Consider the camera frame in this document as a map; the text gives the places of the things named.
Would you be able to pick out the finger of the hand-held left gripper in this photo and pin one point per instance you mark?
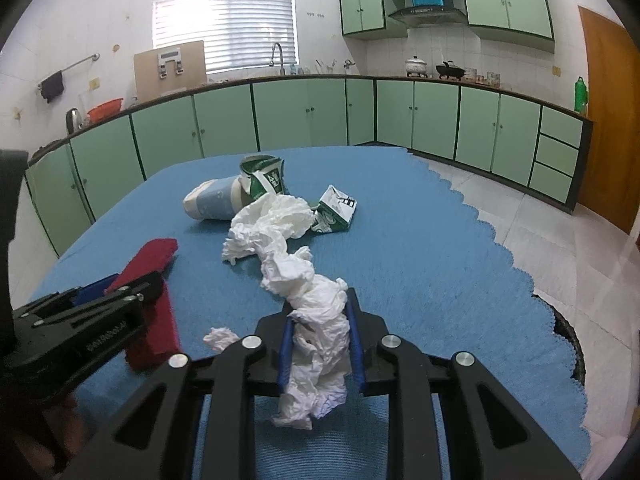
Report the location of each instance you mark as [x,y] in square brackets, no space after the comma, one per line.
[92,290]
[150,290]

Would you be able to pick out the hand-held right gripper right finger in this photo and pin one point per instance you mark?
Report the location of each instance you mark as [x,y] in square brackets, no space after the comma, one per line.
[354,345]

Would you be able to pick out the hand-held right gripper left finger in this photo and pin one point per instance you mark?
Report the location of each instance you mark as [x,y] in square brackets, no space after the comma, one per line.
[286,355]

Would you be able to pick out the red cloth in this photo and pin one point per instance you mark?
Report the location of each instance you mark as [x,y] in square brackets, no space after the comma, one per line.
[150,260]

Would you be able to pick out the white tissue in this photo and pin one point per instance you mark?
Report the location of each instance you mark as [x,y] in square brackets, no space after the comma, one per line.
[320,310]
[222,338]
[270,225]

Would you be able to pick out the black bin with bag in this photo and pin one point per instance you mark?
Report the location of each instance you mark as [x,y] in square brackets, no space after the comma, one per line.
[567,350]

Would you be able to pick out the blue scalloped table mat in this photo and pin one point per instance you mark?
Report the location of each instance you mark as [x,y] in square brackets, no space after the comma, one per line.
[400,270]

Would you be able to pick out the blue white paper cup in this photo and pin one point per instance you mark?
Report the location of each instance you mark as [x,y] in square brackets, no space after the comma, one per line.
[212,200]

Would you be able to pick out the crushed green white carton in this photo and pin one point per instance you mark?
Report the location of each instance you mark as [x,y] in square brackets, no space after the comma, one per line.
[335,212]
[265,180]

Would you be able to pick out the steel kettle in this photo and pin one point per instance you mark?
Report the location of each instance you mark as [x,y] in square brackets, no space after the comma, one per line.
[74,121]

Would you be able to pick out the red plastic basin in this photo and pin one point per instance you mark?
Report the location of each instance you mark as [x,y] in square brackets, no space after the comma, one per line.
[105,109]

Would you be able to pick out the dark hanging towel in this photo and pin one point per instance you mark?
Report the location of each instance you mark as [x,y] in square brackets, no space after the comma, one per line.
[52,86]

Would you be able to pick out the cardboard box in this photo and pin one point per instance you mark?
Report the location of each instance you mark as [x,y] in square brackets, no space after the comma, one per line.
[170,72]

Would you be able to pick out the green base cabinets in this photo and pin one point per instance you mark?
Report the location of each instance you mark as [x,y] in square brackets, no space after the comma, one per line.
[300,115]

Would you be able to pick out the steel kitchen faucet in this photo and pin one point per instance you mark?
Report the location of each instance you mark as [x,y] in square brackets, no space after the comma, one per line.
[277,57]

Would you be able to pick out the utensil holder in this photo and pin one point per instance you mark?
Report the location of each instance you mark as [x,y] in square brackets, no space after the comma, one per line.
[326,67]

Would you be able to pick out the white window blinds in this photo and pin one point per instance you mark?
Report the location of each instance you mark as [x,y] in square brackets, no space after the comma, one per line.
[225,15]

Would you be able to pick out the white cooking pot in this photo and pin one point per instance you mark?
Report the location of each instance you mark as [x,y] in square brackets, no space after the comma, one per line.
[416,66]

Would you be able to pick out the black wok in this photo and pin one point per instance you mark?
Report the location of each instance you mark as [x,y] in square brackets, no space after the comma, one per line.
[448,70]

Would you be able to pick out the row of glass jars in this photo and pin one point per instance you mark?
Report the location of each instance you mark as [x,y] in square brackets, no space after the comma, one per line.
[482,77]

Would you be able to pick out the black range hood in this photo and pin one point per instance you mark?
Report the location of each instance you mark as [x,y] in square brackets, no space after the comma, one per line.
[427,16]

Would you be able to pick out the green thermos bottle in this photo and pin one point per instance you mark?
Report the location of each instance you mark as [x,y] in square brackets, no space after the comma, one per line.
[581,95]

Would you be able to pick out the wooden door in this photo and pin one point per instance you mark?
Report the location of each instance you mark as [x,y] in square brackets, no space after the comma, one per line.
[610,120]

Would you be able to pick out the steel towel rail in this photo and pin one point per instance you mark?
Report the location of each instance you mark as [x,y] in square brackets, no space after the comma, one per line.
[75,62]

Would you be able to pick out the green wall cabinets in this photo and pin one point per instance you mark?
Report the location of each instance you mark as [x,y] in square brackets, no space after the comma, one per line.
[500,0]

